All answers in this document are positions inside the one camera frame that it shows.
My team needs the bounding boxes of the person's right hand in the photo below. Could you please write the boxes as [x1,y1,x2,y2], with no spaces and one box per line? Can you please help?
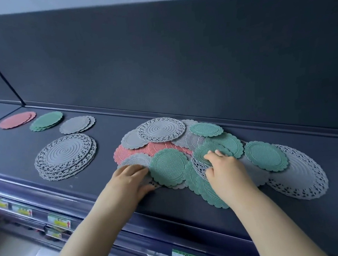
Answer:
[203,147,263,211]

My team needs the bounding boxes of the person's left hand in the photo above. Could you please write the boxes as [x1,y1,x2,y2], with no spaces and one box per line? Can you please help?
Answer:
[94,162,157,211]

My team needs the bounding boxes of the mixed pile of coasters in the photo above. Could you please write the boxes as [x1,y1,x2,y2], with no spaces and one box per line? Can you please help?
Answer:
[110,103,331,219]

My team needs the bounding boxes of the person's right forearm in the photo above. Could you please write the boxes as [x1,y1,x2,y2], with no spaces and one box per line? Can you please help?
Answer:
[231,188,328,256]

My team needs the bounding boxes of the person's left forearm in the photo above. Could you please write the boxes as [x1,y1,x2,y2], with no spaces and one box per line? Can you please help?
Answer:
[35,194,139,256]

